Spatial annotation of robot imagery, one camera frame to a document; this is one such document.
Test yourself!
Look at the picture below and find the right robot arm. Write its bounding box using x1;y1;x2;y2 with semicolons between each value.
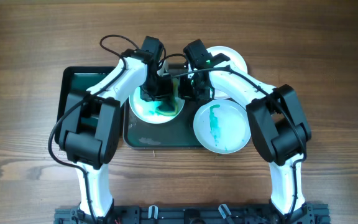
183;39;311;218

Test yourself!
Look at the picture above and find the green and yellow sponge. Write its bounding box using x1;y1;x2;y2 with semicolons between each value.
155;82;178;116

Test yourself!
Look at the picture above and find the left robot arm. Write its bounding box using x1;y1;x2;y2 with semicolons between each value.
48;36;173;223

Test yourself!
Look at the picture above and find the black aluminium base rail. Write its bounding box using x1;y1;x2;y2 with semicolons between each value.
53;203;331;224

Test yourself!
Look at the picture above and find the white plate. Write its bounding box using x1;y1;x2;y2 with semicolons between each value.
129;78;185;124
191;42;248;99

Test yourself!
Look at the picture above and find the pale blue plate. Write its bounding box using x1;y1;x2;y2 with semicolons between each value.
193;100;251;154

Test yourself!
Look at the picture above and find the large grey serving tray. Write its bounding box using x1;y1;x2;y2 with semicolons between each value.
122;99;209;150

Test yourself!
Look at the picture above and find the small black water tray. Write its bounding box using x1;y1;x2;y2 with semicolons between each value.
54;67;121;143

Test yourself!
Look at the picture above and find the white plate top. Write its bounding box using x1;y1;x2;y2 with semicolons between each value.
191;42;248;99

